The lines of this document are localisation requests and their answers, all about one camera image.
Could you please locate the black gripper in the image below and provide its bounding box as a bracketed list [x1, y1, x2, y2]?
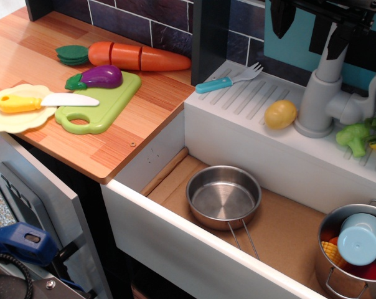
[270, 1, 376, 60]

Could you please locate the yellow toy potato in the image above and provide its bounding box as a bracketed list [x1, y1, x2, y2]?
[264, 99, 298, 130]

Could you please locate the orange toy piece in pot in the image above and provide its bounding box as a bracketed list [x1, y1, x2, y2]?
[328, 237, 338, 245]

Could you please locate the grey toy faucet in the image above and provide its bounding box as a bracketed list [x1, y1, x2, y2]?
[293, 21, 376, 139]

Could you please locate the green toy broccoli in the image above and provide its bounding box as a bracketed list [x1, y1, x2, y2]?
[336, 123, 370, 158]

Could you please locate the orange toy carrot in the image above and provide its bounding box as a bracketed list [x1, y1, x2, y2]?
[55, 41, 191, 72]

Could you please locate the green plastic cutting board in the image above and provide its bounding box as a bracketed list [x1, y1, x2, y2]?
[55, 72, 141, 135]

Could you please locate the purple toy eggplant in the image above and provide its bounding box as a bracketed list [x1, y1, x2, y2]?
[65, 65, 123, 90]

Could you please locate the light blue plastic cup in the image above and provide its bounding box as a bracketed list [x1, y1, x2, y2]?
[337, 213, 376, 266]

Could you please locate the yellow toy corn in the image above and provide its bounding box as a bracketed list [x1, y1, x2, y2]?
[321, 241, 348, 268]

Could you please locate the red toy fruit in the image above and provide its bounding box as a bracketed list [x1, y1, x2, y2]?
[347, 262, 376, 280]

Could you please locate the white toy sink unit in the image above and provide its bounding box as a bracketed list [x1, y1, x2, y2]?
[101, 74, 376, 298]

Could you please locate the pale yellow plastic plate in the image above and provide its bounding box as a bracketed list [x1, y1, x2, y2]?
[0, 84, 57, 133]

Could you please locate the grey toy oven door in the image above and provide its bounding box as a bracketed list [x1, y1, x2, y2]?
[0, 133, 112, 298]

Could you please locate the blue clamp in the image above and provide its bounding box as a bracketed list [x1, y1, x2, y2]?
[0, 222, 59, 266]

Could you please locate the toy fork blue handle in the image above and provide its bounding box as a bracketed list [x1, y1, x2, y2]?
[195, 62, 263, 94]

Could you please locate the steel pan with wire handle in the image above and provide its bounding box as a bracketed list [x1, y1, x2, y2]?
[186, 165, 262, 259]

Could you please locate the steel pot with handles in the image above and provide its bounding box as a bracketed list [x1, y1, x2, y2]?
[315, 199, 376, 298]

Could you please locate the toy knife yellow handle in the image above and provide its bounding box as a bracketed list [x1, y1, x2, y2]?
[0, 93, 100, 113]

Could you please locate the black braided cable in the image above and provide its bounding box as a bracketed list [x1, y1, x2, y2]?
[0, 252, 34, 299]

